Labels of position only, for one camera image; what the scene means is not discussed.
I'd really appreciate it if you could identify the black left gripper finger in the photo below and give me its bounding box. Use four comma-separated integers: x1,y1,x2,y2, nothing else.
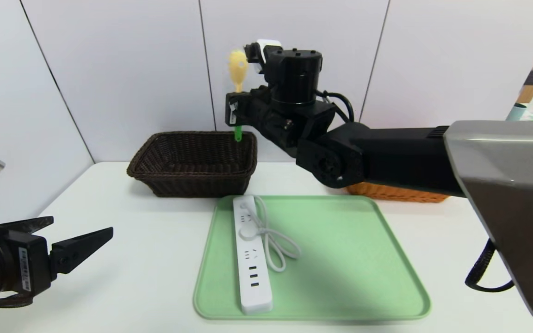
49,227,114,281
0,216,54,234

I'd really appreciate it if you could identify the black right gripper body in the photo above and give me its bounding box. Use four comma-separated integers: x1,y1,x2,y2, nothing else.
225,88,273,127

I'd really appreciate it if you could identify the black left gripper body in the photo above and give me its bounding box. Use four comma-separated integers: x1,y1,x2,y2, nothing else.
0,220,52,300

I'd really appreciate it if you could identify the yellow spork with green handle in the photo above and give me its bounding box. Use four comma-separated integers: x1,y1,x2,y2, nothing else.
229,49,249,142

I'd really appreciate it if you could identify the white power strip cord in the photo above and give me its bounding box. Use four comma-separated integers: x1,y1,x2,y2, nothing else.
240,196,302,272

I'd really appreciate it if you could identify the white power strip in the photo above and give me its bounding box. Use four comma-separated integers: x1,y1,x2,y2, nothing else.
233,196,273,315

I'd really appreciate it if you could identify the dark brown wicker basket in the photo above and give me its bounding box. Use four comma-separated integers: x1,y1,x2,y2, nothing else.
127,131,258,198

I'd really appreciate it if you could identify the orange wicker basket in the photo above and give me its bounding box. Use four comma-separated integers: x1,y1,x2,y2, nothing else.
345,182,450,203

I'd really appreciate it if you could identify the light green plastic tray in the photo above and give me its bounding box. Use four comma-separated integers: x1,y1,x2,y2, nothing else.
193,195,431,321

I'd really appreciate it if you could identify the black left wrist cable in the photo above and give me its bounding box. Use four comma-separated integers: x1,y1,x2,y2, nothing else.
0,294,33,317

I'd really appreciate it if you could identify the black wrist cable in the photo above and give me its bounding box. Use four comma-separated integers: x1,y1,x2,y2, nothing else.
315,90,355,123
0,294,33,317

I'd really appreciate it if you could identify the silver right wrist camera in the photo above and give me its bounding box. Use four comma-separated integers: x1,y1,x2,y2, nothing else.
244,39,283,74

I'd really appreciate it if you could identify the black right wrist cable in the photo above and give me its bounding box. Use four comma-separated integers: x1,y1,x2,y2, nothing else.
315,90,355,123

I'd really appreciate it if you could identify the ribbed black right arm hose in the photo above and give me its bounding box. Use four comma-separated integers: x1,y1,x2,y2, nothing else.
465,238,514,293

